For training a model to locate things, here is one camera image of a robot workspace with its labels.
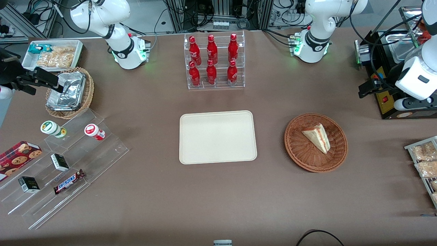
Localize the white rectangular snack bin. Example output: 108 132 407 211
22 40 84 71

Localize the upright steel tray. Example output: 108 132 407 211
398 6 425 48

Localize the green white drink cup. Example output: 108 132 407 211
40 120 67 139

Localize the red cola bottle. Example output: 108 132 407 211
227 60 238 84
206 59 218 85
189 61 201 87
189 36 202 66
206 34 219 65
228 33 239 64

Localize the clear acrylic stepped shelf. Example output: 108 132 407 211
0 109 130 230

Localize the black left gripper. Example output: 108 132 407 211
358 61 407 99

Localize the tray with snack bags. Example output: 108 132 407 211
404 136 437 209

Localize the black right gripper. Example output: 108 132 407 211
0 47 66 96

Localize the small black carton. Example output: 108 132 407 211
18 176 41 193
50 153 70 172

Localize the clear acrylic bottle rack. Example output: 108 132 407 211
184 30 245 90

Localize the Snickers chocolate bar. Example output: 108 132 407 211
53 169 85 195

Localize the red cookie box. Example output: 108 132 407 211
0 140 43 182

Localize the aluminium frame rack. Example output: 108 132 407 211
163 0 275 33

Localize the clear bag of chips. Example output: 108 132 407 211
36 46 76 68

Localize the black fryer appliance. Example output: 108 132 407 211
354 29 437 120

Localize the triangle sandwich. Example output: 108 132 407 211
301 123 331 154

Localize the red white drink cup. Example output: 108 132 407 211
84 123 106 141

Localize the black cable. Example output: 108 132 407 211
295 229 346 246

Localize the silver foil pack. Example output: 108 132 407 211
57 71 86 94
46 86 83 111

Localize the round brown wicker basket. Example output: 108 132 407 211
284 113 348 173

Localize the clear bag of pastry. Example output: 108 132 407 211
414 160 437 178
411 141 437 162

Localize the teal snack packet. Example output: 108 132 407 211
28 44 52 55

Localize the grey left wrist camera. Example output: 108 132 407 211
394 97 437 111

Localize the tan wicker basket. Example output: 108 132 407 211
45 67 95 120

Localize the cream rectangular tray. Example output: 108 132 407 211
179 110 257 165

